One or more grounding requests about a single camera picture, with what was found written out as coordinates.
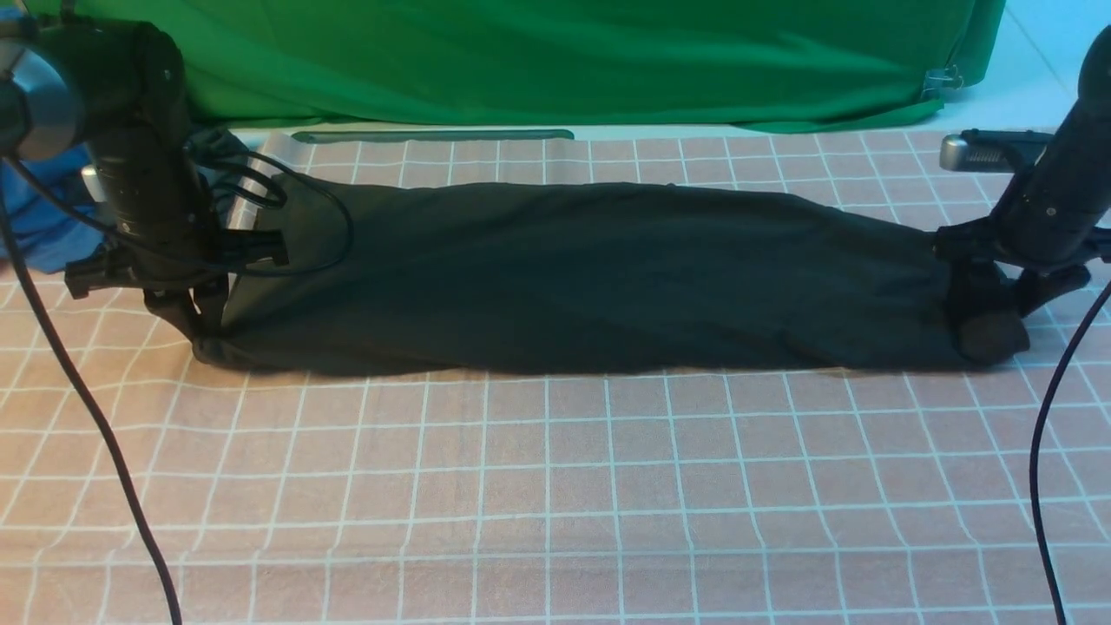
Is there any green backdrop cloth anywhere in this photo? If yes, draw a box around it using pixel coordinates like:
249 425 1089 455
76 1 1005 134

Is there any blue crumpled garment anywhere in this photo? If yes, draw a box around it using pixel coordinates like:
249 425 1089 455
3 147 104 274

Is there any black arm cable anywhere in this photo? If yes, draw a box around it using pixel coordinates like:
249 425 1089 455
1029 278 1111 625
0 130 356 625

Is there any metal binder clip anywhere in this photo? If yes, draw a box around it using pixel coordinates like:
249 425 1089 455
919 65 964 102

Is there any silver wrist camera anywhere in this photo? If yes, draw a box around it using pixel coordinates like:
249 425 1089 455
206 130 317 231
939 129 1053 174

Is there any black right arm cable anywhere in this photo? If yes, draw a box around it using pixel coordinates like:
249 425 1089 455
1029 278 1111 625

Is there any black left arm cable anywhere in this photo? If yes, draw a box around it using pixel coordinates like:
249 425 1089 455
0 130 356 625

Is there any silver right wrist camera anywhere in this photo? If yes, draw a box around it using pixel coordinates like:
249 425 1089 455
939 129 1053 174

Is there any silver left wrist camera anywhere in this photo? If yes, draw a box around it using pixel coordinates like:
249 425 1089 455
206 130 317 231

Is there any dark gray long-sleeved shirt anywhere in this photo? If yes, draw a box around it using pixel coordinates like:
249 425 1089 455
193 178 1030 376

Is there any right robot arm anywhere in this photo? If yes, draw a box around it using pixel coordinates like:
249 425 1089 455
933 29 1110 326

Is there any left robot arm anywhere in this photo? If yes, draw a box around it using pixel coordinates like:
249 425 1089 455
3 12 288 340

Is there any pink grid tablecloth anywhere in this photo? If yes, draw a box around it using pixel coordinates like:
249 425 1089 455
1 131 1110 624

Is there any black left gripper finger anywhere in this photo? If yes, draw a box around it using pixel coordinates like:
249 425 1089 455
143 290 218 343

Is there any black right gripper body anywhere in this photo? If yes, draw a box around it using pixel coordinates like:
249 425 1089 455
933 216 1110 274

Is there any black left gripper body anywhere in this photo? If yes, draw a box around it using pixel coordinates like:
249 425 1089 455
66 225 289 299

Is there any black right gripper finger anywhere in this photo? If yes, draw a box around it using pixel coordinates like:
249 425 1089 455
947 260 1012 326
1015 265 1091 317

